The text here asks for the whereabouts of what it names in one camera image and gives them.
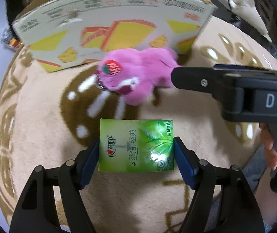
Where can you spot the person's right hand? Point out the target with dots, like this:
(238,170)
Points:
(268,142)

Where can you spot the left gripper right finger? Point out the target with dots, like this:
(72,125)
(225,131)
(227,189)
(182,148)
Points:
(222,192)

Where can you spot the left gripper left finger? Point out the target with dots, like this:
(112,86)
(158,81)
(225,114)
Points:
(36,209)

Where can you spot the beige patterned carpet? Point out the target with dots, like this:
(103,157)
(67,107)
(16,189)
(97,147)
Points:
(48,118)

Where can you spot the green tissue pack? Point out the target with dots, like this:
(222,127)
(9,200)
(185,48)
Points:
(136,146)

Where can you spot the plastic bag of toys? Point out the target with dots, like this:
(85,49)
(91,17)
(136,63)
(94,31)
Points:
(8,40)

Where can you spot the pink bear plush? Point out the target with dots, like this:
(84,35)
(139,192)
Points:
(135,73)

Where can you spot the open cardboard box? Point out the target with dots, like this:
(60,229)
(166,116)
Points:
(65,33)

